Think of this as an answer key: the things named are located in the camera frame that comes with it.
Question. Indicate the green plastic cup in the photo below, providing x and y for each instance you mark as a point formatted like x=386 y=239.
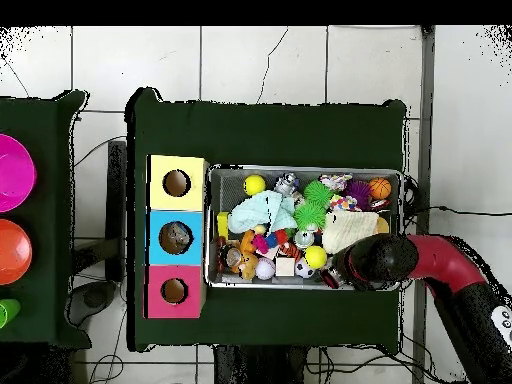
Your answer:
x=8 y=312

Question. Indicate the orange plastic bowl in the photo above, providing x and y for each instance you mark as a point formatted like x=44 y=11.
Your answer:
x=12 y=252

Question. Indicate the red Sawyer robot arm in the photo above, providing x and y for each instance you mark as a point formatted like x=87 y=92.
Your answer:
x=440 y=260

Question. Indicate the small white baseball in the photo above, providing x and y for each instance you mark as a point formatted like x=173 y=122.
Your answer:
x=265 y=268

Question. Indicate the grey metal rail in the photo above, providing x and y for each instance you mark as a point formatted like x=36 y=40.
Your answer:
x=424 y=160

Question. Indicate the small orange basketball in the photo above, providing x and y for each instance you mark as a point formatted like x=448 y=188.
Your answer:
x=379 y=188

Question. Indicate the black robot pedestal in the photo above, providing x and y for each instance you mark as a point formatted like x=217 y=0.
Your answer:
x=260 y=368

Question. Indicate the smooth yellow ball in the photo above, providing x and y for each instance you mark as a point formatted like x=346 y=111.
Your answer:
x=254 y=184

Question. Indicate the mint muslin cloth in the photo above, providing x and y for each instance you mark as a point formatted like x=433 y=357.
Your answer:
x=256 y=210

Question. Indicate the purple spiky rubber ball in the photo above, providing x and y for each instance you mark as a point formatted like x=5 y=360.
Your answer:
x=357 y=191

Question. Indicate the green spiky rubber ball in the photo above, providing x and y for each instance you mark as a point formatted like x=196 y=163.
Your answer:
x=318 y=193
x=309 y=216

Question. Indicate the wooden box with three holes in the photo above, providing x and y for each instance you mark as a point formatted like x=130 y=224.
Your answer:
x=176 y=204

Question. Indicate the yellow tennis ball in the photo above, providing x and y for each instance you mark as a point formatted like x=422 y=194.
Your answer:
x=316 y=256

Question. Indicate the dark green table cloth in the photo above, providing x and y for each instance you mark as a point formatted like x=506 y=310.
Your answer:
x=272 y=136
x=52 y=240

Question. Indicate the magenta plastic bowl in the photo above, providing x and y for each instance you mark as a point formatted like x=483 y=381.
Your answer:
x=12 y=172

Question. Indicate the colourful patterned cloth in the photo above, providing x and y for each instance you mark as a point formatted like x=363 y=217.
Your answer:
x=336 y=182

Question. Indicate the shallow mesh bin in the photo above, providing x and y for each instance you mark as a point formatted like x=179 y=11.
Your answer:
x=308 y=172

